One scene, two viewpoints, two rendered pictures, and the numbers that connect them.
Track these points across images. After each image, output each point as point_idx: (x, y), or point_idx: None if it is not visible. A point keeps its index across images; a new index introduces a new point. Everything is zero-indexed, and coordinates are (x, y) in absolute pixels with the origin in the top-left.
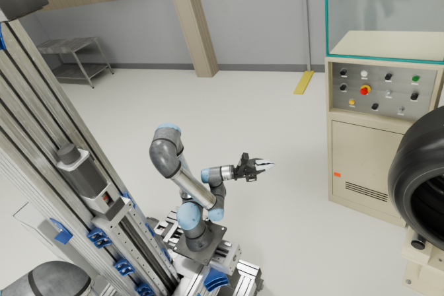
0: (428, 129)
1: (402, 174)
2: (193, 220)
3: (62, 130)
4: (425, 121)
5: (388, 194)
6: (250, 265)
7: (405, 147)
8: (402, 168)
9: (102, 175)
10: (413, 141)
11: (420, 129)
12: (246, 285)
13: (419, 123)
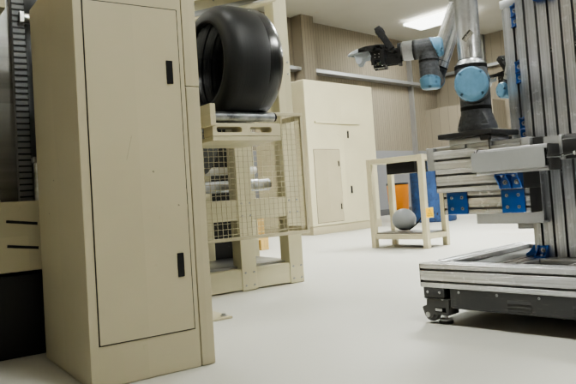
0: (255, 15)
1: (279, 39)
2: None
3: None
4: (245, 15)
5: (280, 69)
6: (433, 263)
7: (267, 26)
8: (278, 35)
9: None
10: (264, 21)
11: (253, 18)
12: (446, 259)
13: (244, 20)
